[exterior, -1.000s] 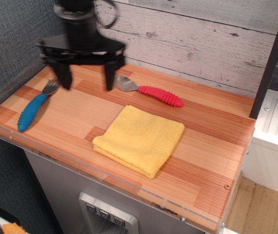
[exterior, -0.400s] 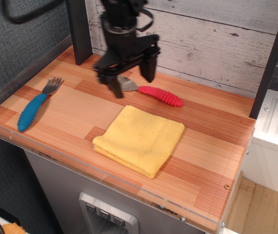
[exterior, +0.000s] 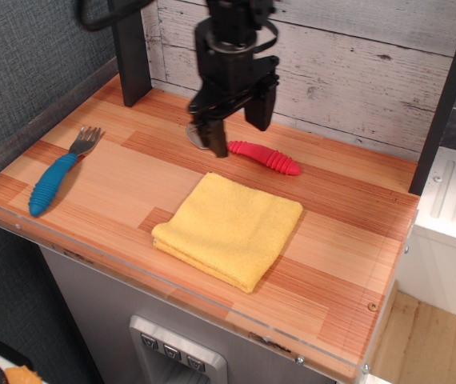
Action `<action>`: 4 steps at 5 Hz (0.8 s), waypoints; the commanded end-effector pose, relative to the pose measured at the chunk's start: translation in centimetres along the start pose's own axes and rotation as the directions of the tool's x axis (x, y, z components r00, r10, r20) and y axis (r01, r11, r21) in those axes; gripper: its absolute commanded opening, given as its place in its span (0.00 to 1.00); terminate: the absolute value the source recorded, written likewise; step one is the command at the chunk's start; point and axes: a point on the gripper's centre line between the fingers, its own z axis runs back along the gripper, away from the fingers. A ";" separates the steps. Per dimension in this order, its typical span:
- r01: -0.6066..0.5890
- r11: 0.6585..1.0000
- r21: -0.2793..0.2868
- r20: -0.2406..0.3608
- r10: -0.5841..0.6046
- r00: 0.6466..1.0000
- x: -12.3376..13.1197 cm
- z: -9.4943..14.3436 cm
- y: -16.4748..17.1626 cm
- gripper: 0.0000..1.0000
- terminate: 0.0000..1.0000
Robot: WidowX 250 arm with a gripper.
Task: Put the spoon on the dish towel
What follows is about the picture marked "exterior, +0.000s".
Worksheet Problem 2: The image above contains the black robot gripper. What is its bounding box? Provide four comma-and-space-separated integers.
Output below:
189, 19, 279, 158

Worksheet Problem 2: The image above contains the red handled metal spoon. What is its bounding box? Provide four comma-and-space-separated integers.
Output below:
186, 122, 301, 176

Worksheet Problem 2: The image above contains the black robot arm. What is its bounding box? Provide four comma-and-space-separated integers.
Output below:
189, 1, 279, 158

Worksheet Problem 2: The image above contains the yellow folded dish towel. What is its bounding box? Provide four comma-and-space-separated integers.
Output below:
151, 173, 303, 294

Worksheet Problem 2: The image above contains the silver dispenser button panel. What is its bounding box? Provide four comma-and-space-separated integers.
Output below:
130, 315, 228, 383

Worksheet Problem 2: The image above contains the white toy sink unit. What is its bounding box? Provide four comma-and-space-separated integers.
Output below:
394, 58, 456, 326

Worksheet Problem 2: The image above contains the orange object bottom left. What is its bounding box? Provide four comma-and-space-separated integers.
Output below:
4, 366, 44, 384

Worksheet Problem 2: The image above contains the dark left shelf post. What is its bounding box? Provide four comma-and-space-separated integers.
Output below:
112, 10, 152, 107

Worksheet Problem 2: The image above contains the dark shelf post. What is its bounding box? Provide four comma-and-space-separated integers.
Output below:
112, 10, 152, 107
409, 51, 456, 196

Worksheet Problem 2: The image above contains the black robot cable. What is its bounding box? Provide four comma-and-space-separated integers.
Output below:
76, 0, 151, 33

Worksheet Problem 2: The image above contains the blue handled metal fork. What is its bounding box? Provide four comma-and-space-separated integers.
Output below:
28, 126, 102, 217

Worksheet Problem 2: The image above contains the dark right shelf post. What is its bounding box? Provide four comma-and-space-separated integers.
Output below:
409, 51, 456, 196

